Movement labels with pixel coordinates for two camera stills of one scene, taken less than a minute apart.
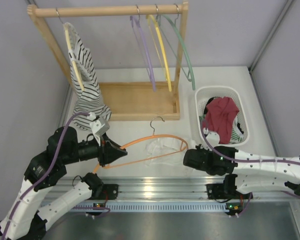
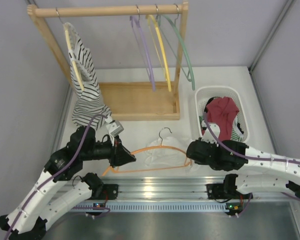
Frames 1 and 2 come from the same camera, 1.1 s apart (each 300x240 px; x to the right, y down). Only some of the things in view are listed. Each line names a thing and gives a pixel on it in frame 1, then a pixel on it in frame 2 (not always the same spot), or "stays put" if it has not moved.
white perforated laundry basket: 204,93 stays put
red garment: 218,116 stays put
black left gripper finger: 119,155 → 126,159
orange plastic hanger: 186,148 → 112,170
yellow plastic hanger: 150,18 stays put
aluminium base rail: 173,188 stays put
